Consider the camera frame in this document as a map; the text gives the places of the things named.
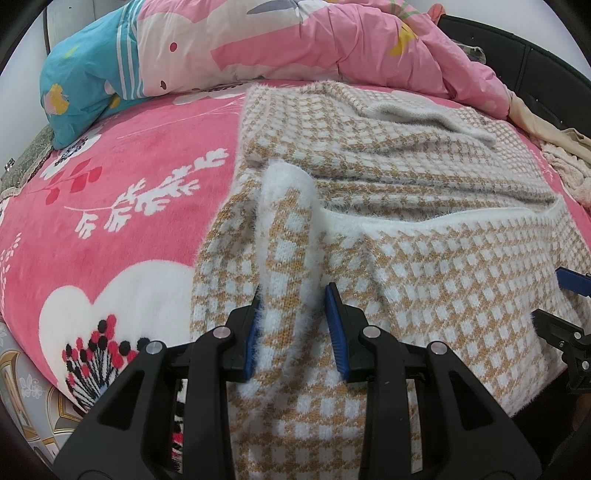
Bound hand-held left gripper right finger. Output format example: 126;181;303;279
324;282;542;480

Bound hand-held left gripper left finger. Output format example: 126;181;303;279
53;284;264;480

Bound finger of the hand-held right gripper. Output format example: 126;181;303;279
555;267;591;297
532;308;591;394

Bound beige houndstooth knit coat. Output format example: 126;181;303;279
189;80;585;480

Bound beige crumpled clothes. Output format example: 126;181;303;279
508;90;591;208

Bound black padded headboard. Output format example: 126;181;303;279
436;14;591;144

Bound pink floral blanket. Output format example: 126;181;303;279
0;80;591;416

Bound grey-green patterned cloth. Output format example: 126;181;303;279
0;122;54;197

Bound pink teal cartoon quilt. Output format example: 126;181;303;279
39;0;515;151

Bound grey picture-frame print sheet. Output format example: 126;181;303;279
0;323;93;462

